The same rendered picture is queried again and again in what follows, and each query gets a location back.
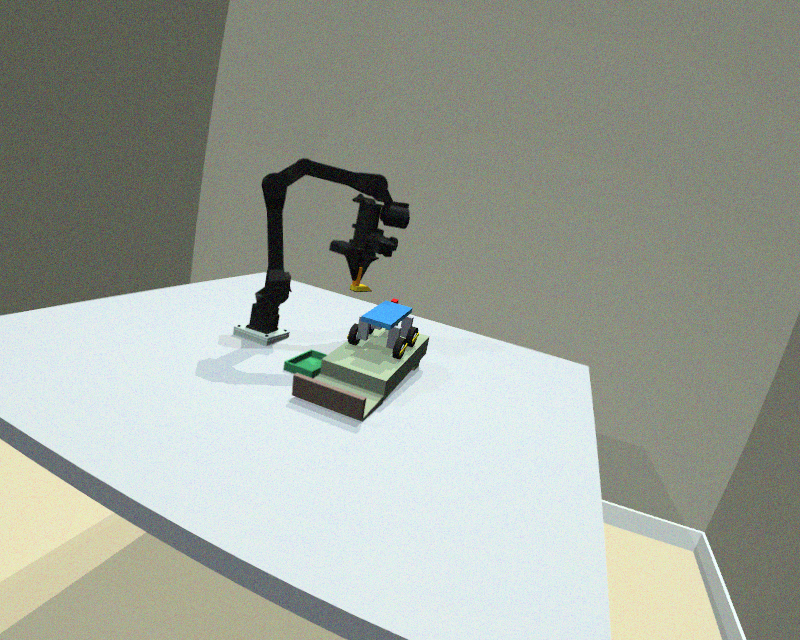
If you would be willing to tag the blue trolley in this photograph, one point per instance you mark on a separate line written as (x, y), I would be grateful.
(387, 315)

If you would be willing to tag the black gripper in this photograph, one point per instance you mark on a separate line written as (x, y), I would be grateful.
(357, 253)

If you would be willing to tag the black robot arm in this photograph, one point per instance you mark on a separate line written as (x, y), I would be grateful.
(264, 316)

